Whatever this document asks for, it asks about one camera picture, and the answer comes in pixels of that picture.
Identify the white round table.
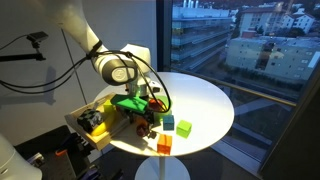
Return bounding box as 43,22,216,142
94,71,236,180

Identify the light green cube block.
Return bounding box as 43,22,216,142
103,100,116,113

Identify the red tomato toy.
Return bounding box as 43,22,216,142
148,99,164,112

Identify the brown plum toy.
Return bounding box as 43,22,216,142
136,124,150,137

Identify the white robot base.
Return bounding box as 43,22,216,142
0,134,42,180

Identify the black white checkered cube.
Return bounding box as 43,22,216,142
77,109,102,133

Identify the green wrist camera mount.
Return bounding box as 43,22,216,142
111,94,148,113

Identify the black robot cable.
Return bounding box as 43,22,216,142
0,49,173,114

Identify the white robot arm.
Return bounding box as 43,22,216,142
37,0,161,97

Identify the wooden tray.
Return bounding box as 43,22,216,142
65,93,130,150

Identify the orange cube block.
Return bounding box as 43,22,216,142
157,134,172,155

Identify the teal cube block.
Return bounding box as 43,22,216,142
163,115,175,130

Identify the yellow banana toy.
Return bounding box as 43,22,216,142
91,113,116,136

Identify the green bowl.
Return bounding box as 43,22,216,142
149,95,172,121

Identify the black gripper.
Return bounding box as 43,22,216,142
117,106,154,130

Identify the black camera on stand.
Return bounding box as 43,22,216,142
0,31,48,62

